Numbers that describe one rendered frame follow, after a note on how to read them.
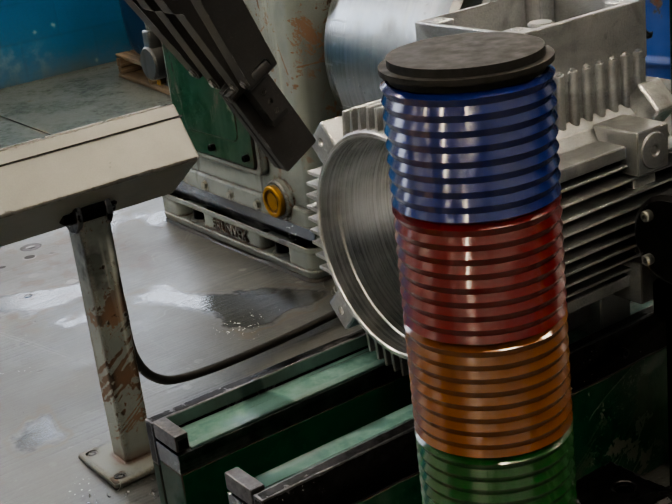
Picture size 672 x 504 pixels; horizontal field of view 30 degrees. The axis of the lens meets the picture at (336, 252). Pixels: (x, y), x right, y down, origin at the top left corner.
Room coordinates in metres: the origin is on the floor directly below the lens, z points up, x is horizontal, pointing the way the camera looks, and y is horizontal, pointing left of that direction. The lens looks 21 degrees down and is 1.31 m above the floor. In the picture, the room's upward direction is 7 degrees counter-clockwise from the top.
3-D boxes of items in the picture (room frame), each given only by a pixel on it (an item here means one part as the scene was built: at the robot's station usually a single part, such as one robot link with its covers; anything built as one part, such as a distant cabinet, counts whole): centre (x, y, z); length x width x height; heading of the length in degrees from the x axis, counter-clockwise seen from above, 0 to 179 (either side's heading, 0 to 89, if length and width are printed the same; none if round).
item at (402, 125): (0.42, -0.05, 1.19); 0.06 x 0.06 x 0.04
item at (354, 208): (0.82, -0.12, 1.02); 0.20 x 0.19 x 0.19; 124
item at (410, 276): (0.42, -0.05, 1.14); 0.06 x 0.06 x 0.04
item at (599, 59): (0.85, -0.15, 1.11); 0.12 x 0.11 x 0.07; 124
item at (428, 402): (0.42, -0.05, 1.10); 0.06 x 0.06 x 0.04
